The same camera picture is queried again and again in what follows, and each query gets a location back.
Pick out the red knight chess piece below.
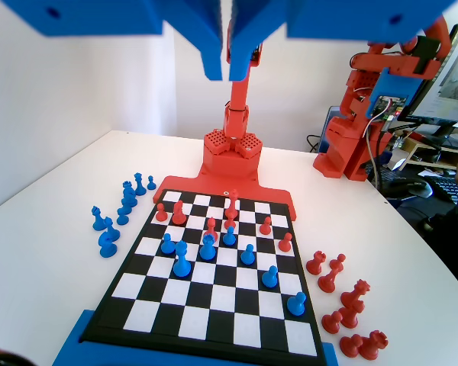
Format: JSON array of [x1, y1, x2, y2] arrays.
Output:
[[170, 200, 187, 226]]

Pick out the blue king chess piece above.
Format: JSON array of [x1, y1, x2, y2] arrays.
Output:
[[173, 240, 193, 278]]

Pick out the blue grey panel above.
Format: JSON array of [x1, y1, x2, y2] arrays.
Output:
[[320, 105, 343, 153]]

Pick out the blue circuit board holder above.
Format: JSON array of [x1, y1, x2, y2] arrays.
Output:
[[366, 67, 419, 120]]

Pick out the wooden monitor riser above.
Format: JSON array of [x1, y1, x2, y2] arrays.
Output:
[[398, 131, 458, 171]]

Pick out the black computer mouse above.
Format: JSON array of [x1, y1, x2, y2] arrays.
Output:
[[385, 177, 431, 199]]

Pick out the black keyboard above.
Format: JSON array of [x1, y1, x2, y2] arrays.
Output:
[[429, 177, 458, 205]]

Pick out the black and white chessboard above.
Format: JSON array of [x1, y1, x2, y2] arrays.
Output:
[[79, 188, 328, 360]]

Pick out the black cable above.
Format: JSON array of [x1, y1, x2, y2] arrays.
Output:
[[306, 133, 324, 153]]

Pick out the white cable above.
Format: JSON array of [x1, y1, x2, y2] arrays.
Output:
[[366, 110, 382, 188]]

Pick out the blue board base plate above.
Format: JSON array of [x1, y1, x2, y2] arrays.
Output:
[[52, 309, 339, 366]]

